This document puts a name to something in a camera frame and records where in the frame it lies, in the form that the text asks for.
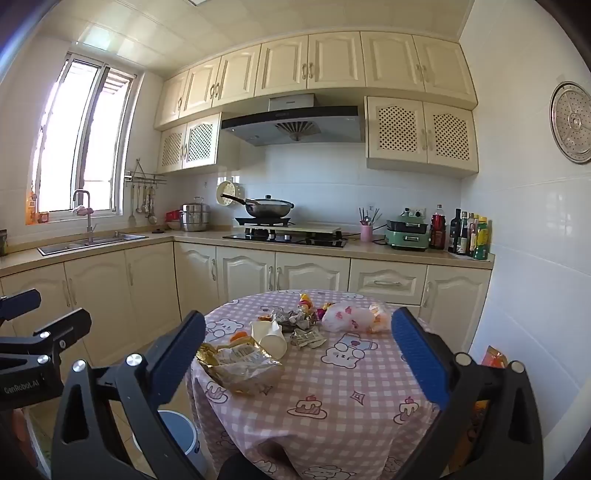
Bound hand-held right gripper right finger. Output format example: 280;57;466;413
390;306;544;480

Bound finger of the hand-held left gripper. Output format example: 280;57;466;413
0;308;93;371
0;288;42;325

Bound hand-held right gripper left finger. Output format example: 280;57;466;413
51;310;218;480

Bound gold snack bag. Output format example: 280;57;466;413
197;340;283;398

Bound blue waste bin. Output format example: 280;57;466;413
131;408;206;478

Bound pink printed plastic bag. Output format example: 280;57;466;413
321;300;391;334

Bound white paper cup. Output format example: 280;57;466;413
250;320;281;344
259;326;287;360

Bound grey paper wrapper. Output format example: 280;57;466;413
289;327;328;350

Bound silver foil wrapper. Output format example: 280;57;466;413
269;307;320;331

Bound colourful candy wrapper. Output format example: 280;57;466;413
298;293;318;325

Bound orange plastic bag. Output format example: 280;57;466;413
468;345;509;462

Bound cream base cabinets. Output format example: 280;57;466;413
0;240;493;370

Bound steel sink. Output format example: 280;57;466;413
38;233;149;257

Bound pink checked tablecloth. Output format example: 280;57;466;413
185;289;462;480

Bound beige kitchen countertop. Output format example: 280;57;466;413
0;228;496;278

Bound green electric grill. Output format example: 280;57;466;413
385;208;431;252

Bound dark glass bottle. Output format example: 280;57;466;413
450;209;463;254

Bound yellow green bottle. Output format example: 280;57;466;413
473;215;491;260

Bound pink utensil holder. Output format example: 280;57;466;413
359;206;380;243

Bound steel steamer pot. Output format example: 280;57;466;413
178;196;212;233

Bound black gas stove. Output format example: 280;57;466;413
222;217;348;249

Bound pale yellow colander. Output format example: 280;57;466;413
215;180;246;208

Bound black wok with lid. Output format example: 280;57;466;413
221;193;295;219

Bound kitchen window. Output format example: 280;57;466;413
28;52;140;227

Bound narrow cream lattice cabinet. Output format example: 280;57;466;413
156;113;222;175

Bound wide cream lattice cabinet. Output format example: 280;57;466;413
364;95;480;177

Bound range hood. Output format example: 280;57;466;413
220;93;366;147

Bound round metal steamer rack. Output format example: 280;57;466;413
549;82;591;165

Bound cream upper cabinets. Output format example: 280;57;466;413
153;31;479;130

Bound metal utensil rail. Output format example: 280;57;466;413
124;159;167;186

